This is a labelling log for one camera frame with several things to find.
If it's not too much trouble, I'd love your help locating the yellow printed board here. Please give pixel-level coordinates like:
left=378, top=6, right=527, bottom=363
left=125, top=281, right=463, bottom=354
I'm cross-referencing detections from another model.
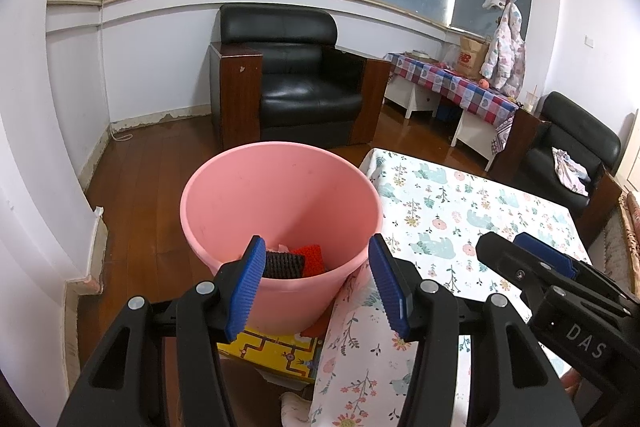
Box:
left=217, top=327, right=326, bottom=388

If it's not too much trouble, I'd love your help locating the checkered tablecloth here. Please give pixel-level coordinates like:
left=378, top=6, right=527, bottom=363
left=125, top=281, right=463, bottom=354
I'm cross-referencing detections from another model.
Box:
left=384, top=52, right=521, bottom=158

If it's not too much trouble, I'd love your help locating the floral tablecloth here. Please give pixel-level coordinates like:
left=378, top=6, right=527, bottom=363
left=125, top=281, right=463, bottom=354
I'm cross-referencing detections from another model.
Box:
left=307, top=148, right=593, bottom=427

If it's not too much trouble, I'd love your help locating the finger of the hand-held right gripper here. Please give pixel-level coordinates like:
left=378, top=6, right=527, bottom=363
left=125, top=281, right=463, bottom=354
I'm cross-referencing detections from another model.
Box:
left=514, top=231, right=632, bottom=304
left=475, top=232, right=567, bottom=304

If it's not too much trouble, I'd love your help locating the bed with patterned blankets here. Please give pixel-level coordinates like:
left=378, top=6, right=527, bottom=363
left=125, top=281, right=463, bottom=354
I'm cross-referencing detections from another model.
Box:
left=600, top=192, right=640, bottom=293

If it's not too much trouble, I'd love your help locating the white cabinet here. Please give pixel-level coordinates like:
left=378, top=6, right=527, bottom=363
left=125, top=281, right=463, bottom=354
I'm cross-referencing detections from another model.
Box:
left=385, top=77, right=438, bottom=118
left=450, top=107, right=501, bottom=172

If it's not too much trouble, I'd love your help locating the red knitted cloth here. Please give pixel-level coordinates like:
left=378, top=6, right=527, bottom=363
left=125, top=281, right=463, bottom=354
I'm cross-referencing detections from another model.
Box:
left=290, top=244, right=329, bottom=278

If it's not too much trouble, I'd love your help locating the floral puffy jacket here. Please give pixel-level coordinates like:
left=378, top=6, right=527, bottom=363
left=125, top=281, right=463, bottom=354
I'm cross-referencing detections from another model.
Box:
left=481, top=2, right=527, bottom=98

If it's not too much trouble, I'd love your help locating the black leather armchair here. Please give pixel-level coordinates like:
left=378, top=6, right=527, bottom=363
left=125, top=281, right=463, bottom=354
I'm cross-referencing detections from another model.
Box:
left=209, top=3, right=392, bottom=152
left=487, top=91, right=623, bottom=248

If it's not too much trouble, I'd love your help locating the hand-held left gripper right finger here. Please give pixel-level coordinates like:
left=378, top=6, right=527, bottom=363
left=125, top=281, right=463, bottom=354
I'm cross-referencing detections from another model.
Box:
left=368, top=234, right=583, bottom=427

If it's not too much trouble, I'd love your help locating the white printed cloth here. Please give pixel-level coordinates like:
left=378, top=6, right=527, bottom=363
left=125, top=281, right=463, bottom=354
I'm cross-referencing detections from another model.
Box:
left=551, top=147, right=592, bottom=196

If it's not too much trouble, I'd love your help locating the pink plastic bucket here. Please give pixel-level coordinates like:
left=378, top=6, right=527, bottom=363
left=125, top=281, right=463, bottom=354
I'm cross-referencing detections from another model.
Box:
left=180, top=141, right=385, bottom=332

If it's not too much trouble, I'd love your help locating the black foam net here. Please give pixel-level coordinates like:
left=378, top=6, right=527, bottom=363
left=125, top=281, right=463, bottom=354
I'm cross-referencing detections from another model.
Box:
left=262, top=249, right=307, bottom=280

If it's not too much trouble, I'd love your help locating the brown paper bag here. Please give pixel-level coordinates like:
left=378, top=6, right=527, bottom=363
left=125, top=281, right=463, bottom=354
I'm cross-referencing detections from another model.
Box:
left=457, top=36, right=493, bottom=80

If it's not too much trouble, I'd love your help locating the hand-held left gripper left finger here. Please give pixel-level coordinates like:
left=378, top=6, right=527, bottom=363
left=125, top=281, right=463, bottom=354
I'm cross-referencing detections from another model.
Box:
left=56, top=235, right=267, bottom=427

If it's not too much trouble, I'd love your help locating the cream bed headboard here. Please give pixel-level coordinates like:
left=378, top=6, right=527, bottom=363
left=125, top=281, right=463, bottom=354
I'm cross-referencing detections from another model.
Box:
left=612, top=107, right=640, bottom=194

